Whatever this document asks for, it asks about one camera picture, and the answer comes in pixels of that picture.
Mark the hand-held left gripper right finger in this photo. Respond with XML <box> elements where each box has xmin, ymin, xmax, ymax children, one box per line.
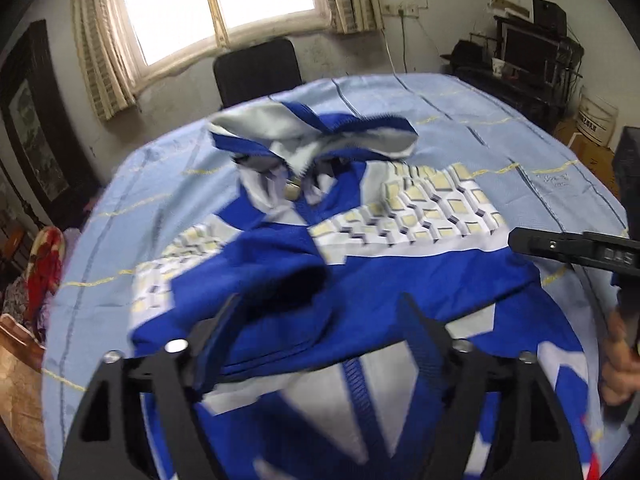
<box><xmin>397</xmin><ymin>292</ymin><xmax>586</xmax><ymax>480</ymax></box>

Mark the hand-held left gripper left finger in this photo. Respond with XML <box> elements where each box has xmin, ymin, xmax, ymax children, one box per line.
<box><xmin>57</xmin><ymin>292</ymin><xmax>246</xmax><ymax>480</ymax></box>

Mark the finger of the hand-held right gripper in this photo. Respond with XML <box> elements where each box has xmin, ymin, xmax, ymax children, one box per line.
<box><xmin>507</xmin><ymin>227</ymin><xmax>640</xmax><ymax>273</ymax></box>

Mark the blue white patterned jacket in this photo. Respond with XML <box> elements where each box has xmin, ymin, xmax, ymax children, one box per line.
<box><xmin>127</xmin><ymin>100</ymin><xmax>608</xmax><ymax>480</ymax></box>

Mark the person's right hand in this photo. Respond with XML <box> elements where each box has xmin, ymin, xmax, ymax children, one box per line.
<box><xmin>600</xmin><ymin>307</ymin><xmax>640</xmax><ymax>411</ymax></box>

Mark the white bucket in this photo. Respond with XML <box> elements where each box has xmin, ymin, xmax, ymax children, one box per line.
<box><xmin>575</xmin><ymin>85</ymin><xmax>621</xmax><ymax>147</ymax></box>

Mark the black shelf rack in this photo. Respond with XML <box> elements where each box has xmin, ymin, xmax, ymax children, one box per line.
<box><xmin>440</xmin><ymin>0</ymin><xmax>586</xmax><ymax>133</ymax></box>

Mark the light blue striped bedsheet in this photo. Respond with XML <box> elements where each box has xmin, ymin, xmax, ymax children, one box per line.
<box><xmin>42</xmin><ymin>72</ymin><xmax>631</xmax><ymax>480</ymax></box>

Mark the black monitor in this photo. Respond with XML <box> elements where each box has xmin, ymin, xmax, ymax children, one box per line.
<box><xmin>500</xmin><ymin>22</ymin><xmax>566</xmax><ymax>81</ymax></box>

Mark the red patterned cloth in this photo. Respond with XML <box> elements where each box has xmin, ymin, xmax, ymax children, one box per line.
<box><xmin>25</xmin><ymin>225</ymin><xmax>67</xmax><ymax>346</ymax></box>

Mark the wooden furniture piece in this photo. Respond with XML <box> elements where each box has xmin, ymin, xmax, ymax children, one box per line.
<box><xmin>0</xmin><ymin>312</ymin><xmax>46</xmax><ymax>373</ymax></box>

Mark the black bag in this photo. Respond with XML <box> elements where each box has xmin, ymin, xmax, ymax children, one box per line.
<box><xmin>441</xmin><ymin>39</ymin><xmax>497</xmax><ymax>77</ymax></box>

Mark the black chair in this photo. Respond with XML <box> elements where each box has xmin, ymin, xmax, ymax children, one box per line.
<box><xmin>212</xmin><ymin>37</ymin><xmax>304</xmax><ymax>111</ymax></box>

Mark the dark framed picture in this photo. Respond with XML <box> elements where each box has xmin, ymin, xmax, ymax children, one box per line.
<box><xmin>0</xmin><ymin>20</ymin><xmax>101</xmax><ymax>206</ymax></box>

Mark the bright window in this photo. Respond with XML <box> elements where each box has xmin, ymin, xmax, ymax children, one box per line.
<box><xmin>95</xmin><ymin>0</ymin><xmax>333</xmax><ymax>81</ymax></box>

